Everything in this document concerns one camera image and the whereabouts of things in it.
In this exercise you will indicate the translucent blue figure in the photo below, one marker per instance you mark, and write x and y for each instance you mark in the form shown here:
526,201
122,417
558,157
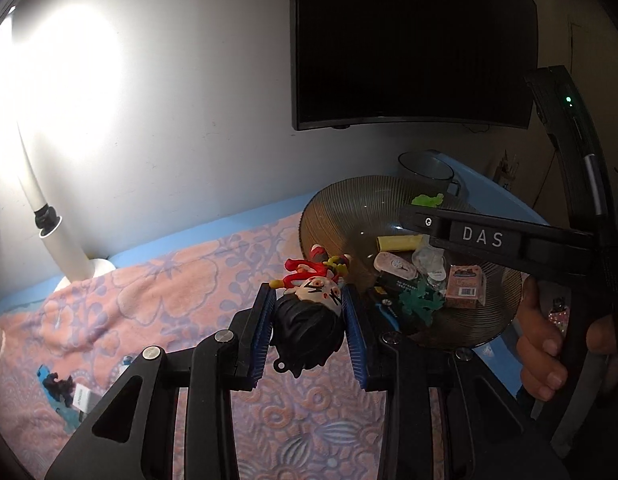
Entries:
421,302

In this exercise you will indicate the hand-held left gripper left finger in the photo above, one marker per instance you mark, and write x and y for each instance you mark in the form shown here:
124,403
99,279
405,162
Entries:
261,340

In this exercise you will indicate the white earbuds case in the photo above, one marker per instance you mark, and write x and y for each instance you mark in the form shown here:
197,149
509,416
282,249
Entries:
84,399

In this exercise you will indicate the pink oval case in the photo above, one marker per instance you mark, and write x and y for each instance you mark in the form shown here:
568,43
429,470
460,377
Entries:
394,265

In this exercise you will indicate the black haired doll figure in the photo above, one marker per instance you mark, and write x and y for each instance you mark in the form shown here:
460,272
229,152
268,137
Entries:
309,320

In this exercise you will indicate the yellow lighter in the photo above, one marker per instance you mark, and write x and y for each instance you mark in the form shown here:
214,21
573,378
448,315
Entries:
396,243

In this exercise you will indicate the pink card box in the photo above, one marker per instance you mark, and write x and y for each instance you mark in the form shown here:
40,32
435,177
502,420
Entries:
466,285

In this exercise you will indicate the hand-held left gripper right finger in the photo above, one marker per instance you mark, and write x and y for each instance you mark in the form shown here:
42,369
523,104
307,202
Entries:
356,345

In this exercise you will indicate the pink blue patterned blanket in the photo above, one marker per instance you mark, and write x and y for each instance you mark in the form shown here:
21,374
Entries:
164,300

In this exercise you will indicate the black dinosaur figure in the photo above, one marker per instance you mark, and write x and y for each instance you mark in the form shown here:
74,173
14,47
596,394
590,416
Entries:
56,385

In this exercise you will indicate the person's right hand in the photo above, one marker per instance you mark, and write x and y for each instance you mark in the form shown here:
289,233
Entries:
536,350

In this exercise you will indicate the black wall television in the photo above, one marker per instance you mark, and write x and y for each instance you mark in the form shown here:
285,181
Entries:
414,35

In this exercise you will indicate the white desk lamp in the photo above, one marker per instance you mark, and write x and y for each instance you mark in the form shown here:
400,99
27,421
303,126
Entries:
64,250

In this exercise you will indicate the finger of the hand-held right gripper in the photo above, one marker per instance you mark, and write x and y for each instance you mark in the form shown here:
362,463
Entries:
419,221

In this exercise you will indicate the grey mug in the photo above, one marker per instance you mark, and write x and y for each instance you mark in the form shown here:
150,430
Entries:
429,167

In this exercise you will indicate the translucent green figure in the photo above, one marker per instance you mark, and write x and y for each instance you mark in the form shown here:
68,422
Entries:
429,200

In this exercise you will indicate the blue lighter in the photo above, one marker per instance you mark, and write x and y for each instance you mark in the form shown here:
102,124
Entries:
64,412

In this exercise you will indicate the ribbed glass bowl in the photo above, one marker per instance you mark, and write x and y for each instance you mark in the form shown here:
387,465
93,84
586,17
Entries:
349,215

